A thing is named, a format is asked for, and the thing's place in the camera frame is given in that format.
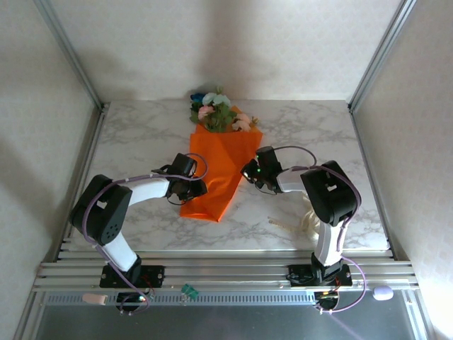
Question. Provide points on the orange wrapping paper sheet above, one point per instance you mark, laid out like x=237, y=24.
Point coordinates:
x=219, y=159

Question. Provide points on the pink artificial flower sprig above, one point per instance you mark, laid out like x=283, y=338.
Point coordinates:
x=242, y=122

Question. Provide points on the cream printed ribbon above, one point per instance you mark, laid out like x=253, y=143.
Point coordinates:
x=308, y=226

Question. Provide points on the blue artificial flower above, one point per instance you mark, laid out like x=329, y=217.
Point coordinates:
x=197, y=97

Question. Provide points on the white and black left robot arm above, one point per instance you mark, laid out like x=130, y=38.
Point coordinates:
x=148, y=189

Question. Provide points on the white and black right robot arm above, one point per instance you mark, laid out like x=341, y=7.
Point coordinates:
x=290, y=182

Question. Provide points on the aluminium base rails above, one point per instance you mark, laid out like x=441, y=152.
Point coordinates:
x=230, y=263

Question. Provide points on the green binder clip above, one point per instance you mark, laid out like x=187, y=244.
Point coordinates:
x=191, y=291

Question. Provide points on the slotted metal strip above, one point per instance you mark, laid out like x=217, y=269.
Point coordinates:
x=230, y=299

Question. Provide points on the black controller board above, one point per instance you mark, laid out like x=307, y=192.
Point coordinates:
x=327, y=299
x=132, y=299

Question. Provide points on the grey metal sheet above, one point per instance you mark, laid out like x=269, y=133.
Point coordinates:
x=230, y=324

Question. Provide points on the pink oblong block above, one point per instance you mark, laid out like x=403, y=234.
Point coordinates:
x=95, y=299

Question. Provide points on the lavender oval puck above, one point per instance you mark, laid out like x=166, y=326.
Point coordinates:
x=383, y=293

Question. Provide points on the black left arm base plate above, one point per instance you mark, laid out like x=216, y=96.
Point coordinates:
x=155, y=274

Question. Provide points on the aluminium side rail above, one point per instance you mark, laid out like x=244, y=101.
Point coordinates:
x=93, y=141
x=359, y=134

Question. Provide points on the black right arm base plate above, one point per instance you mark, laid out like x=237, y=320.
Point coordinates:
x=301, y=276

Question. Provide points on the aluminium frame post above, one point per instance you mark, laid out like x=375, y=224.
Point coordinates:
x=382, y=53
x=70, y=56

